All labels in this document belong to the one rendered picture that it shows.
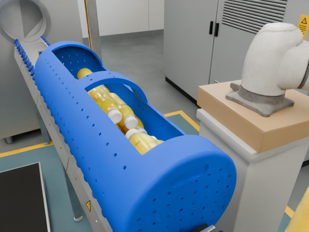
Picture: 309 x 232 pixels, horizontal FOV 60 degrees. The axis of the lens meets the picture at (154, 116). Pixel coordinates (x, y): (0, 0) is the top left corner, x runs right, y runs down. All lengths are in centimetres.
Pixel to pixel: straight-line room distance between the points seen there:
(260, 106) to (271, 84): 8
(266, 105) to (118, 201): 64
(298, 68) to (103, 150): 65
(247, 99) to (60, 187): 167
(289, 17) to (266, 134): 132
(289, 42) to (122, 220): 70
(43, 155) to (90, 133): 200
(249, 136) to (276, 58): 26
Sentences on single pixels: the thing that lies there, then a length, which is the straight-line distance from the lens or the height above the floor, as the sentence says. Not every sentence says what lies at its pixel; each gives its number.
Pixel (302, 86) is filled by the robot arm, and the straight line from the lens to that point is 99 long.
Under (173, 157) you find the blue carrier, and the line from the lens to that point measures 48.
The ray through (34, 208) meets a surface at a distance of 197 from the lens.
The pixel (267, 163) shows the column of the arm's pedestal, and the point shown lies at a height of 91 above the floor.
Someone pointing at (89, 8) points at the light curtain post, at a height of 126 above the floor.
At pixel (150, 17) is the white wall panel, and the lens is 603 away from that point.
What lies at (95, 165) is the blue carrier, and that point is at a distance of 59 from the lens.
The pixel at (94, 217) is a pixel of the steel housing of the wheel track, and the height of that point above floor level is 88.
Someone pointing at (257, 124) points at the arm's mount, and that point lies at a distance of 90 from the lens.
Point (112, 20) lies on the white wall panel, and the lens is 574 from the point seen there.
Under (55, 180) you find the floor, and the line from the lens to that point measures 234.
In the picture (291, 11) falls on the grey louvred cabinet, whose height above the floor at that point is 122.
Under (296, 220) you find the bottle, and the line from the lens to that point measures 43.
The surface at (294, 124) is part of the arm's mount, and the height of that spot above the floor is 108.
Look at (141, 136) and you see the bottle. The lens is 64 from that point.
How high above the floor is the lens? 154
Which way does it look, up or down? 31 degrees down
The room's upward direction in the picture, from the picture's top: straight up
